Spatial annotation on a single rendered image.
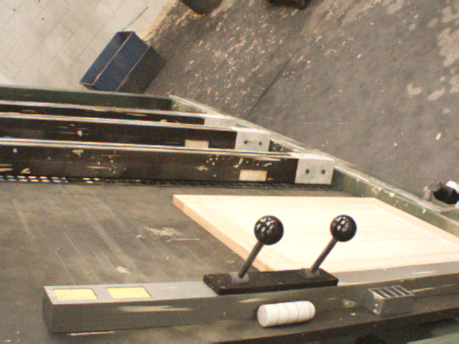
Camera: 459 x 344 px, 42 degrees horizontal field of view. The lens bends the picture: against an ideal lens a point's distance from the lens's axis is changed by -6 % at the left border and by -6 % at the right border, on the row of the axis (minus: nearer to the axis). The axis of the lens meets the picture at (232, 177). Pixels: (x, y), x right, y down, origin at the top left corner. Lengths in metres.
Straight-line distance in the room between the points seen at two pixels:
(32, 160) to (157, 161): 0.31
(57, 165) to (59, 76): 4.98
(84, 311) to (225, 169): 0.90
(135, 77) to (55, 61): 1.15
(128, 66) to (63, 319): 4.80
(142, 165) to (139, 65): 4.05
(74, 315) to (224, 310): 0.20
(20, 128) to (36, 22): 4.58
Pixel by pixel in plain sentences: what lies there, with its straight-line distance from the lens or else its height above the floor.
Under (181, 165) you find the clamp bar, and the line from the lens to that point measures 1.54.
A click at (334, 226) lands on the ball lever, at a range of 0.84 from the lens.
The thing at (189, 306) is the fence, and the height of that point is 1.54.
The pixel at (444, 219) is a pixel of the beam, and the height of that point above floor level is 0.90.
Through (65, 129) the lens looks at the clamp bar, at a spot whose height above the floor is 1.48.
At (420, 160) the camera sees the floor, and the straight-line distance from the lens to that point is 2.94.
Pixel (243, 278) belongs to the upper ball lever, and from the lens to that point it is 0.85.
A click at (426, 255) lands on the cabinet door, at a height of 1.06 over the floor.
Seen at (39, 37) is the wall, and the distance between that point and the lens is 6.32.
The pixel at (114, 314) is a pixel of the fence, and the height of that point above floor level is 1.63.
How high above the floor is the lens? 2.02
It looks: 32 degrees down
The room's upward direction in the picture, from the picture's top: 50 degrees counter-clockwise
